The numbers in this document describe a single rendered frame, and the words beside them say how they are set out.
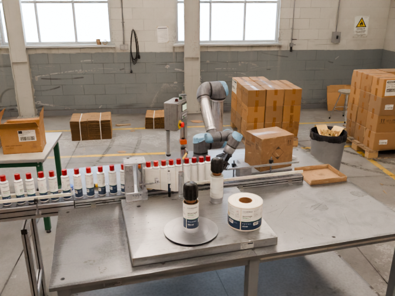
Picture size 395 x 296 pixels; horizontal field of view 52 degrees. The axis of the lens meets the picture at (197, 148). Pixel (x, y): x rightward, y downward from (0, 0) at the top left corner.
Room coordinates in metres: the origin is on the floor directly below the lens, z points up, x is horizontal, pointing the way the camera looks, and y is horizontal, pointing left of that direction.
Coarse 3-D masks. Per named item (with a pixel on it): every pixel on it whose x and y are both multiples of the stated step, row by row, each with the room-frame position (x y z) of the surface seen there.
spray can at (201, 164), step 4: (200, 156) 2.65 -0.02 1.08; (200, 160) 2.62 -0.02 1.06; (200, 164) 2.61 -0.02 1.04; (204, 164) 2.62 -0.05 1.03; (200, 168) 2.61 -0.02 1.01; (204, 168) 2.62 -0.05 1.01; (200, 172) 2.61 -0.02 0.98; (204, 172) 2.62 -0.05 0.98; (200, 176) 2.61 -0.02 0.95; (204, 176) 2.62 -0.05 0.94; (200, 180) 2.61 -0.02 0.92; (204, 180) 2.63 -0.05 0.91; (200, 184) 2.61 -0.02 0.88
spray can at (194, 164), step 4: (192, 160) 2.62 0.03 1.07; (192, 164) 2.61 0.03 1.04; (196, 164) 2.61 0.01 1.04; (192, 168) 2.61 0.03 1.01; (196, 168) 2.61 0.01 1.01; (192, 172) 2.61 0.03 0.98; (196, 172) 2.61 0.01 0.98; (192, 176) 2.61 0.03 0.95; (196, 176) 2.61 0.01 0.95; (192, 180) 2.61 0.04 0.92; (196, 180) 2.61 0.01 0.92
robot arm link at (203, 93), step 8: (200, 88) 2.96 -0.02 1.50; (208, 88) 2.96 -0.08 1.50; (200, 96) 2.92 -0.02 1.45; (208, 96) 2.93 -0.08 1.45; (200, 104) 2.90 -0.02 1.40; (208, 104) 2.89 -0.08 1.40; (208, 112) 2.84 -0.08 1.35; (208, 120) 2.79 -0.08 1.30; (208, 128) 2.76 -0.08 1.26; (208, 136) 2.70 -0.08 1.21; (216, 136) 2.72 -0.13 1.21
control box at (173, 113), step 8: (168, 104) 2.61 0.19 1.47; (176, 104) 2.59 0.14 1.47; (168, 112) 2.61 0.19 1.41; (176, 112) 2.59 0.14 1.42; (184, 112) 2.70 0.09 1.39; (168, 120) 2.61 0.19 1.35; (176, 120) 2.59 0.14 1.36; (184, 120) 2.69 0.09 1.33; (168, 128) 2.61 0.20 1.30; (176, 128) 2.59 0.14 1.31
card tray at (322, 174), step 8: (296, 168) 2.97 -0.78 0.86; (304, 168) 2.99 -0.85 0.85; (312, 168) 3.01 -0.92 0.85; (320, 168) 3.03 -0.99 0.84; (328, 168) 3.03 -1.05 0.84; (304, 176) 2.87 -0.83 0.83; (312, 176) 2.87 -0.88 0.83; (320, 176) 2.87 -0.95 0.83; (328, 176) 2.87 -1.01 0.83; (336, 176) 2.87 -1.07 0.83; (344, 176) 2.79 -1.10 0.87; (312, 184) 2.72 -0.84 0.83
